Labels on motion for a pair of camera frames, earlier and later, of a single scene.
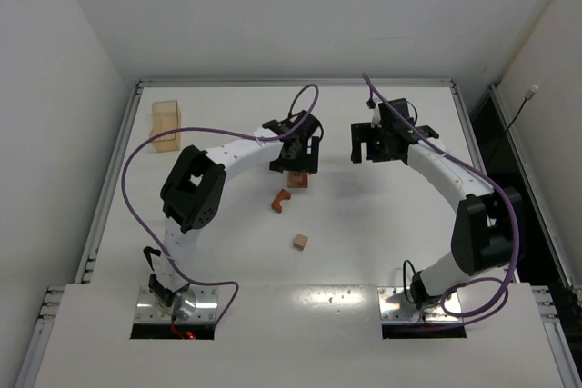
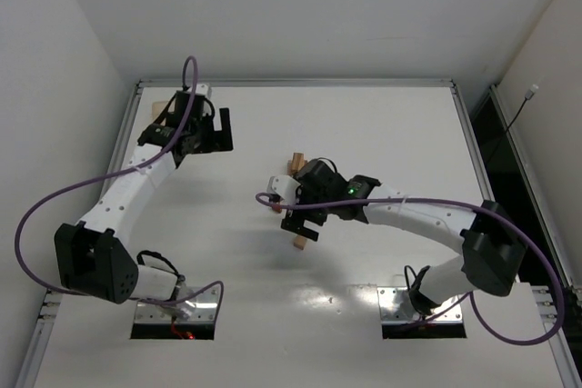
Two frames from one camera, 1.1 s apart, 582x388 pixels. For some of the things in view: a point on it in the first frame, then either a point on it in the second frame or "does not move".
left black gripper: x=296 y=165 -> x=218 y=142
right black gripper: x=366 y=134 -> x=299 y=225
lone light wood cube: x=300 y=241 does not move
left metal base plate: x=197 y=304 does not move
